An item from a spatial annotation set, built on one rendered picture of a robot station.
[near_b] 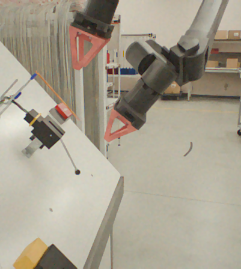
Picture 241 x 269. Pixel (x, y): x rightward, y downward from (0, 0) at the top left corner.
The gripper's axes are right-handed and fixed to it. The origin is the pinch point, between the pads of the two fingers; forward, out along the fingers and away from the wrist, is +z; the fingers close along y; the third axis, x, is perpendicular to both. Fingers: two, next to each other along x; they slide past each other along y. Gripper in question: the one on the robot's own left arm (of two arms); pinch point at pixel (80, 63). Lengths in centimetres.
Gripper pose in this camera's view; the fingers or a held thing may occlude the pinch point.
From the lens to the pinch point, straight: 60.9
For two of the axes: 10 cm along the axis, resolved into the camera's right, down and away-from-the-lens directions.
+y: -0.9, 3.5, -9.3
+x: 9.2, 3.9, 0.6
